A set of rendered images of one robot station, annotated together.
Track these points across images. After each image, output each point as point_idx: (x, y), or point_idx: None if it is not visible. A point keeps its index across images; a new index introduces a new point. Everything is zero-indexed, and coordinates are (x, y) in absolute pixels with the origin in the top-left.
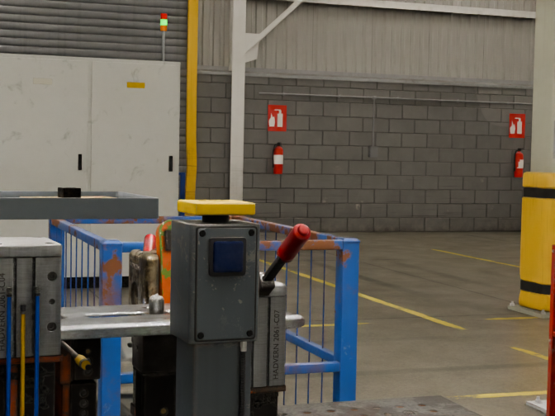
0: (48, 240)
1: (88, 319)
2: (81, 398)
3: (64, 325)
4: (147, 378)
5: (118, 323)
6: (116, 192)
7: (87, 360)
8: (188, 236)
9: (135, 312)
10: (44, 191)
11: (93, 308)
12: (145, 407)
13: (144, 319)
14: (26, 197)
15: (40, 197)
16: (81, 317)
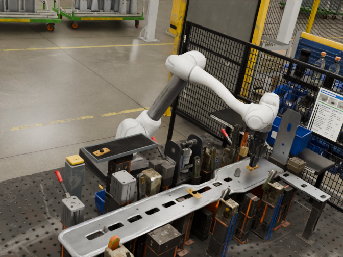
0: (117, 177)
1: (119, 219)
2: None
3: (119, 208)
4: None
5: (107, 212)
6: (98, 159)
7: (98, 184)
8: None
9: (112, 231)
10: (111, 156)
11: (126, 232)
12: None
13: (104, 221)
14: (102, 142)
15: (100, 143)
16: (123, 221)
